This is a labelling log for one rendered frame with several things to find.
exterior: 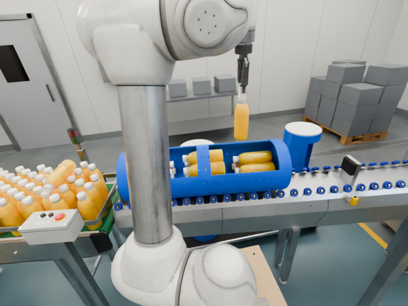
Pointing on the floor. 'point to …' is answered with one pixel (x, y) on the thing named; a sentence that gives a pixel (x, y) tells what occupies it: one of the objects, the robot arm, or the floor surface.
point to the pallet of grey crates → (356, 99)
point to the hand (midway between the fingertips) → (241, 91)
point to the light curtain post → (387, 273)
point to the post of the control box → (82, 272)
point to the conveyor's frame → (13, 251)
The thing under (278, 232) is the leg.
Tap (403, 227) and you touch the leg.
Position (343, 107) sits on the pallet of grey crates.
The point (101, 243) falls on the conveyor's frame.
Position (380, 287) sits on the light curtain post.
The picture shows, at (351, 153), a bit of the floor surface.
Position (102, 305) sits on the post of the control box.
